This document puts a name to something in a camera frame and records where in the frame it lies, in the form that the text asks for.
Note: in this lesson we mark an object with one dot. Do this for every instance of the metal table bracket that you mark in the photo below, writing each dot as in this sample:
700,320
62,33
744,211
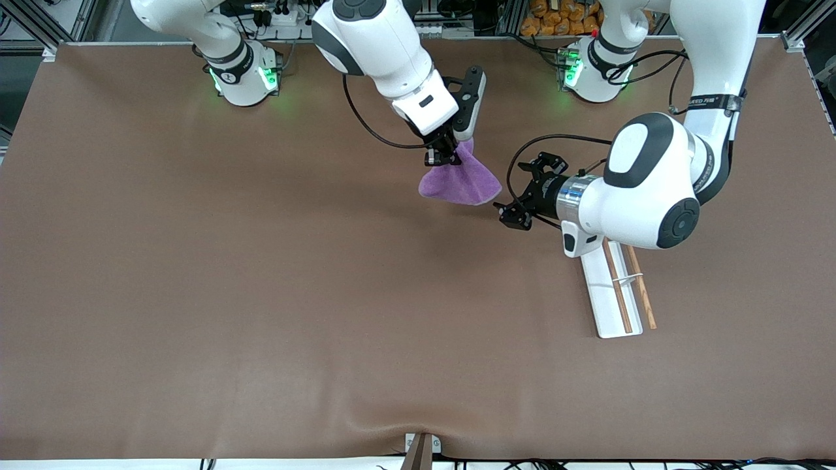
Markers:
411,444

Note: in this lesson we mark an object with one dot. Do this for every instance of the white rack with wooden bars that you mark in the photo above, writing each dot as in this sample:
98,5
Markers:
607,307

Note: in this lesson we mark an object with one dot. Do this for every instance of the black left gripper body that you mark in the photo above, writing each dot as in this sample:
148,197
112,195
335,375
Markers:
546,194

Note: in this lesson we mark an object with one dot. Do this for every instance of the aluminium frame profile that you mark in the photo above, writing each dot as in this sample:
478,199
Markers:
800,32
32,21

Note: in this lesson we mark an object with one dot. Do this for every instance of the purple towel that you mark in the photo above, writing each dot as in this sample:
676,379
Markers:
460,183

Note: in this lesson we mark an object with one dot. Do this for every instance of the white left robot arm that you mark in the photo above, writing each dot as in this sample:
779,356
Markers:
640,189

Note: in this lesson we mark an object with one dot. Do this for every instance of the pile of orange packets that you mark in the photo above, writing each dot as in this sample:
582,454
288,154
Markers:
555,23

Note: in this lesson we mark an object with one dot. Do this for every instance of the white terminal strip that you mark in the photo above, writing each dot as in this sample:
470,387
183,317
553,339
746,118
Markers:
450,31

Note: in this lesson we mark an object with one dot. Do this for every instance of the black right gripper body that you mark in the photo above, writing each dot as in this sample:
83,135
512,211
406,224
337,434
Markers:
441,143

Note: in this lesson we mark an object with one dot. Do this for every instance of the white power strip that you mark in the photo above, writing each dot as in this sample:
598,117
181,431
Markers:
287,29

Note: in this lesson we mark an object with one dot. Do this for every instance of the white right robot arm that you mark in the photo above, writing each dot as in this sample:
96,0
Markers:
372,39

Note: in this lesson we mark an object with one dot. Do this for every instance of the brown angled post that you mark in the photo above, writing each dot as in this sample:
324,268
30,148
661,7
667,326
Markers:
418,457

